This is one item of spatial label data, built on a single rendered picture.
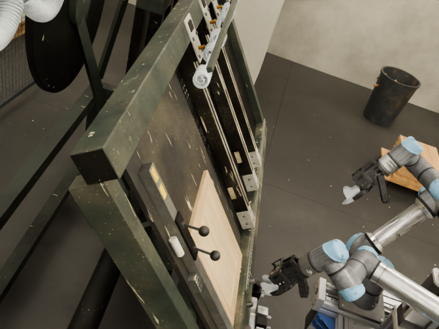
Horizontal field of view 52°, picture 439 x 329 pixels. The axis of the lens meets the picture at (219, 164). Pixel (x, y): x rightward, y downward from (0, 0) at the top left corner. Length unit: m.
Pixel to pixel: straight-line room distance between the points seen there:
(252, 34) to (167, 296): 4.45
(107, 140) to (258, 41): 4.56
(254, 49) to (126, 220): 4.55
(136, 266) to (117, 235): 0.13
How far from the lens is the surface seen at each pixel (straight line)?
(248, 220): 2.48
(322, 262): 1.49
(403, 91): 6.08
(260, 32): 5.56
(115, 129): 1.18
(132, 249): 1.32
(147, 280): 1.41
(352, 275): 1.51
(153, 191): 1.49
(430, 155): 5.30
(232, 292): 2.17
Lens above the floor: 2.62
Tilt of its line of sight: 37 degrees down
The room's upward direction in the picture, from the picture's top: 19 degrees clockwise
